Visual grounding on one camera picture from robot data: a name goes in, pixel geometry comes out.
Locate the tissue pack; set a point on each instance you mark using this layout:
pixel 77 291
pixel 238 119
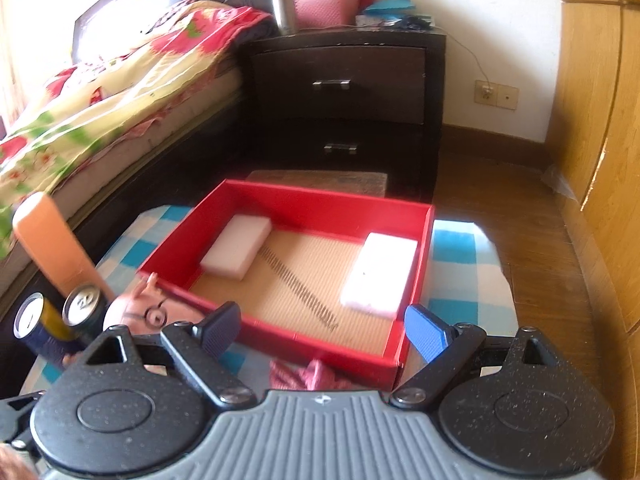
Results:
pixel 375 20

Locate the floral blanket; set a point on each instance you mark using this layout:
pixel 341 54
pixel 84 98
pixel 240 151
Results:
pixel 100 100

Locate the dark wooden bed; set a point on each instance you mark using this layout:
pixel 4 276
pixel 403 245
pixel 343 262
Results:
pixel 160 175

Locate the blue paper sheet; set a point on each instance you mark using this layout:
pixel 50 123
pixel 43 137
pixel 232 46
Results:
pixel 390 5

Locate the white sponge block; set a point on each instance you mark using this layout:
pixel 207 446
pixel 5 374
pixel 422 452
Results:
pixel 380 272
pixel 236 247

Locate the worn wooden stool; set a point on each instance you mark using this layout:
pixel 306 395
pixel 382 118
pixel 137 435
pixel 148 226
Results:
pixel 320 182

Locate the pig plush with green shirt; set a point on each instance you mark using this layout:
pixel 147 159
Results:
pixel 132 310

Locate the orange plastic bottle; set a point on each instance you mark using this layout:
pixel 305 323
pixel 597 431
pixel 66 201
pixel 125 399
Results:
pixel 50 245

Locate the large nightstand drawer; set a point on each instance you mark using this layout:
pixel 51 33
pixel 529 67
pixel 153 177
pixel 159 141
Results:
pixel 300 70

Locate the blue white checkered cloth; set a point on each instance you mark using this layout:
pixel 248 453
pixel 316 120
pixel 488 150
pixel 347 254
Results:
pixel 460 270

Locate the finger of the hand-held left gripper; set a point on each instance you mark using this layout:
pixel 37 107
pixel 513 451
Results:
pixel 17 425

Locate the beige wall socket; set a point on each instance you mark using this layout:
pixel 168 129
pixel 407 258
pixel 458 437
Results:
pixel 505 96

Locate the blue yellow drink can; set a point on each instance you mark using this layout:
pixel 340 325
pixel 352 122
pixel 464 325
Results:
pixel 42 332

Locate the black coil spring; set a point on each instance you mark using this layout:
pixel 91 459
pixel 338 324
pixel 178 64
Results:
pixel 300 287

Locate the wooden wardrobe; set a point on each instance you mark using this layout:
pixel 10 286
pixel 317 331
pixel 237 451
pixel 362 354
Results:
pixel 595 110

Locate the red cardboard box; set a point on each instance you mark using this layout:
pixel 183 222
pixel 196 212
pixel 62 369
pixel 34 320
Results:
pixel 280 210

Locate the dark small item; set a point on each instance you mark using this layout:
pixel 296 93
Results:
pixel 417 22

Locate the small nightstand drawer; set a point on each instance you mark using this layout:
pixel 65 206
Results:
pixel 290 152

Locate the mattress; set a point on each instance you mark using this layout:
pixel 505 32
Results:
pixel 165 132

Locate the pink knitted cloth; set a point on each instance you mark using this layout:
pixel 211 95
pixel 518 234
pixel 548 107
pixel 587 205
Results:
pixel 310 377

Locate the pink plastic basket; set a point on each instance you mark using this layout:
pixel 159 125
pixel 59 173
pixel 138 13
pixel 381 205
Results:
pixel 327 7

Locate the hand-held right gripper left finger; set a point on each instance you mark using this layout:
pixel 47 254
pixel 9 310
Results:
pixel 222 331

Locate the dark green drink can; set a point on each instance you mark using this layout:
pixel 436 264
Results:
pixel 87 310

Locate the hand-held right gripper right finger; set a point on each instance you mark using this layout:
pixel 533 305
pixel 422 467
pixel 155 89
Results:
pixel 425 332

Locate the stainless steel thermos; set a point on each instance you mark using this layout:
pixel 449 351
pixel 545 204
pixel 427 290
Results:
pixel 283 5

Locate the dark wooden nightstand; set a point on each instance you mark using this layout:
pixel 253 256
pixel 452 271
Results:
pixel 435 110

